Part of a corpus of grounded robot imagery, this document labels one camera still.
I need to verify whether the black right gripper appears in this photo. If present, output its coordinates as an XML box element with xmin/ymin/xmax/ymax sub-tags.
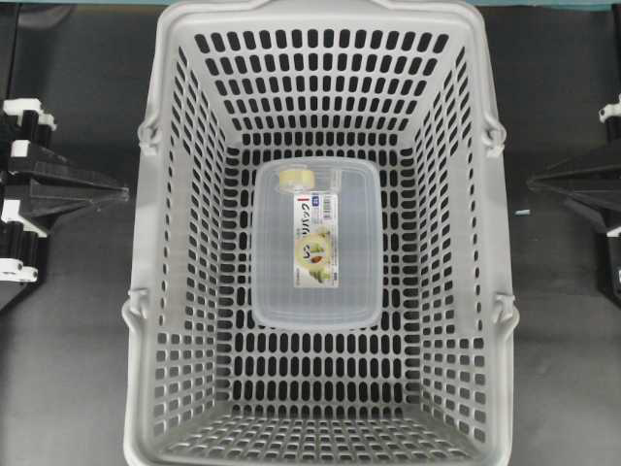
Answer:
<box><xmin>527</xmin><ymin>101</ymin><xmax>620</xmax><ymax>297</ymax></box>

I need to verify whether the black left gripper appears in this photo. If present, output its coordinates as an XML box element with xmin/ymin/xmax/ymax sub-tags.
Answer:
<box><xmin>1</xmin><ymin>98</ymin><xmax>129</xmax><ymax>311</ymax></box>

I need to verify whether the grey plastic shopping basket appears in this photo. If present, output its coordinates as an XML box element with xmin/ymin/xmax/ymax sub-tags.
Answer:
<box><xmin>122</xmin><ymin>1</ymin><xmax>519</xmax><ymax>465</ymax></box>

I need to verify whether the clear plastic food container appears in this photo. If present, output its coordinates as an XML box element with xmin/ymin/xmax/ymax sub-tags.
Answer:
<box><xmin>251</xmin><ymin>157</ymin><xmax>383</xmax><ymax>331</ymax></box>

